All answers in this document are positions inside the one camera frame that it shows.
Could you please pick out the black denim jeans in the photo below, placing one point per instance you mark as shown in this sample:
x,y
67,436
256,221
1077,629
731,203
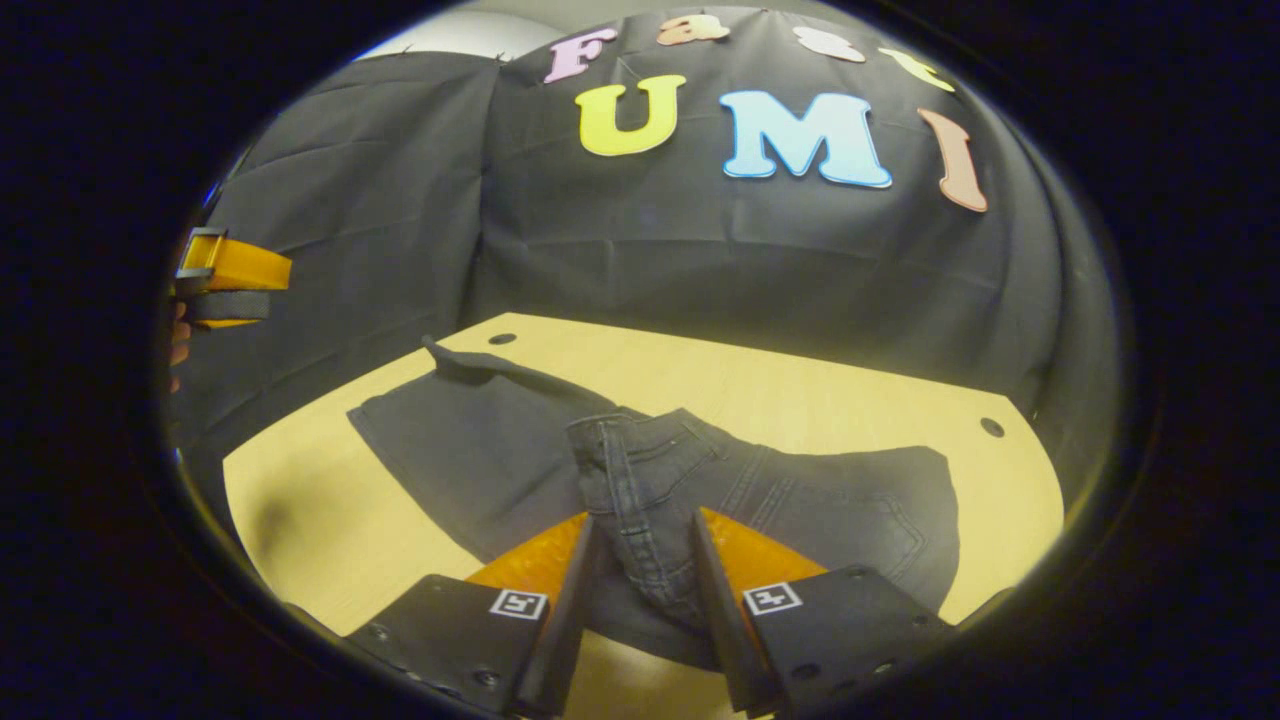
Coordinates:
x,y
480,460

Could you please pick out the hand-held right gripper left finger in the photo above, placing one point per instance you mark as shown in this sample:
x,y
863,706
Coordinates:
x,y
560,640

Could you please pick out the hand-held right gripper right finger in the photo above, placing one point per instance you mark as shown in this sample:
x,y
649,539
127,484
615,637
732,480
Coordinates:
x,y
725,620

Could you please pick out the black backdrop cloth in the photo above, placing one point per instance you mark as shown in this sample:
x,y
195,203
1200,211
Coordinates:
x,y
700,260

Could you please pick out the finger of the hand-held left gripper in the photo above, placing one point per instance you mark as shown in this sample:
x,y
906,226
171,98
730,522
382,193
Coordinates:
x,y
230,305
245,265

